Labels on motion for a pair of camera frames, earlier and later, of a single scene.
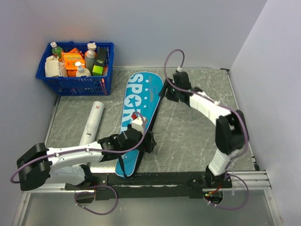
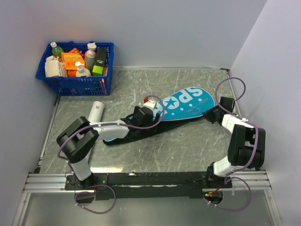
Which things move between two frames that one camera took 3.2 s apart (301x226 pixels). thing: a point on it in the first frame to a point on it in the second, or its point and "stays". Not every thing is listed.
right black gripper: (167, 85) to (208, 114)
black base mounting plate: (182, 185) stays
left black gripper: (147, 146) to (151, 123)
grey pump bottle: (90, 56) stays
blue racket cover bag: (143, 97) to (190, 102)
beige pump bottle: (81, 70) stays
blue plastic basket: (84, 85) stays
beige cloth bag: (54, 68) stays
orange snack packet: (71, 57) stays
